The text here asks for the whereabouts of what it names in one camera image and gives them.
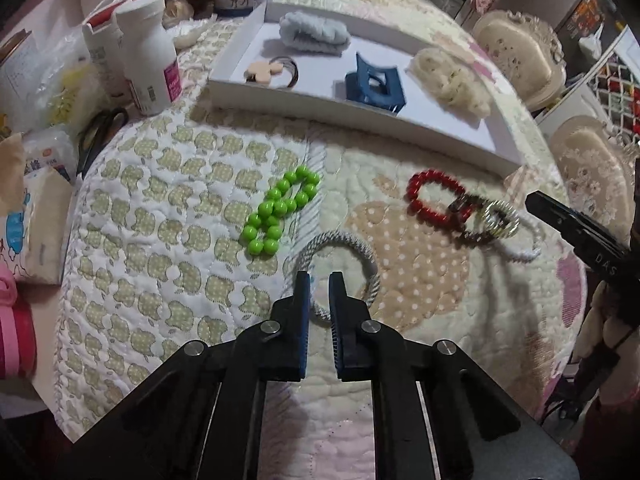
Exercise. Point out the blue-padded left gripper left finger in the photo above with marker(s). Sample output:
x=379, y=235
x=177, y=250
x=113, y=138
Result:
x=287, y=349

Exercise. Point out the white shallow cardboard tray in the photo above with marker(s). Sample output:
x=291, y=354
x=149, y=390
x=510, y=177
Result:
x=256, y=71

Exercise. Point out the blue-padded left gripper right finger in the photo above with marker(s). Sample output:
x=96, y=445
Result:
x=362, y=347

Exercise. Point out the black scissors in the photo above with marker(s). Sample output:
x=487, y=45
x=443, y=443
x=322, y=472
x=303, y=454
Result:
x=95, y=137

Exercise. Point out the pink plastic toy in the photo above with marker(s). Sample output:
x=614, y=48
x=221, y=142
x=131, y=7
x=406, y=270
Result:
x=18, y=345

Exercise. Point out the cream polka-dot organza scrunchie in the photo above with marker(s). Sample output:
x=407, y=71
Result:
x=451, y=83

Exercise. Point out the cream ornate chair right side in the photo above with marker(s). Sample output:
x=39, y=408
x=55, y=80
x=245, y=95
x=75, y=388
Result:
x=528, y=53

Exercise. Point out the cream floral chair near right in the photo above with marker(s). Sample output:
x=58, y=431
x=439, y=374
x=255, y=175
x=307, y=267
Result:
x=597, y=173

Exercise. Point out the light blue fluffy scrunchie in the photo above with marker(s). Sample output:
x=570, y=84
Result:
x=312, y=33

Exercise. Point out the white pill bottle pink label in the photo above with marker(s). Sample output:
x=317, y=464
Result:
x=149, y=57

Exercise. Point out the blue plastic claw hair clip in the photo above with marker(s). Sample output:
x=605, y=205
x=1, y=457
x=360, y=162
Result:
x=374, y=86

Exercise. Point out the quilted patchwork tablecloth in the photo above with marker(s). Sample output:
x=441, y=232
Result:
x=189, y=224

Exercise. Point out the tissue pack with blue print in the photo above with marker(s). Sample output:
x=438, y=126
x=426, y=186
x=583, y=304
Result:
x=34, y=211

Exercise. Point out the glass jar with gold lid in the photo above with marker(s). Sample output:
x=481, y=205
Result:
x=22, y=64

